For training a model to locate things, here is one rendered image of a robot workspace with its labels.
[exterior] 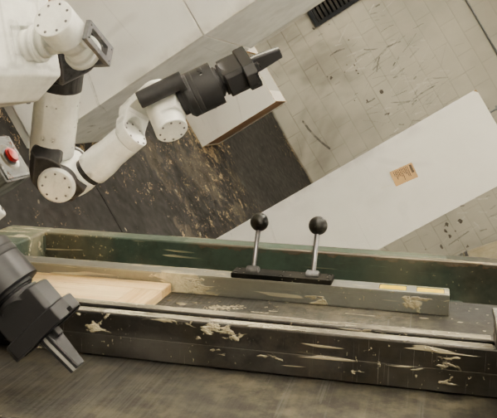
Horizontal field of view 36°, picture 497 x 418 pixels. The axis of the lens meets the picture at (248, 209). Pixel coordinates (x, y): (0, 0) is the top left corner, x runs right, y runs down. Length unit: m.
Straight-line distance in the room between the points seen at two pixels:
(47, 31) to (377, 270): 0.88
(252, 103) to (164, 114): 4.81
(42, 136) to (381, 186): 3.59
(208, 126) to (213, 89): 4.89
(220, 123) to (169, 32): 2.75
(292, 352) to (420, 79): 8.29
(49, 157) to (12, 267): 0.54
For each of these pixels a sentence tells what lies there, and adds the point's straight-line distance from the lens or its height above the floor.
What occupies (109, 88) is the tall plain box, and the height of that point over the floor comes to 0.56.
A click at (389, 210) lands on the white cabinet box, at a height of 1.23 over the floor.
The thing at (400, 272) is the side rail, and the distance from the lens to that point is 1.72.
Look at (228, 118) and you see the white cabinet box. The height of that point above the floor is 0.32.
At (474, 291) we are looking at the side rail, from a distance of 1.73.
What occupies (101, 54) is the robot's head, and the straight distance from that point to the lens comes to 1.31.
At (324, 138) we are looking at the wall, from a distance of 9.45.
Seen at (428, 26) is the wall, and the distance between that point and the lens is 9.38.
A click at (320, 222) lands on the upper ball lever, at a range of 1.53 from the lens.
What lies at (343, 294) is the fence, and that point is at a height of 1.53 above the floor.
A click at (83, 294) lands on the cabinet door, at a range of 1.52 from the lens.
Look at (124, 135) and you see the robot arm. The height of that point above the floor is 1.31.
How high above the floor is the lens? 1.87
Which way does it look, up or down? 16 degrees down
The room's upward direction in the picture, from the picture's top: 60 degrees clockwise
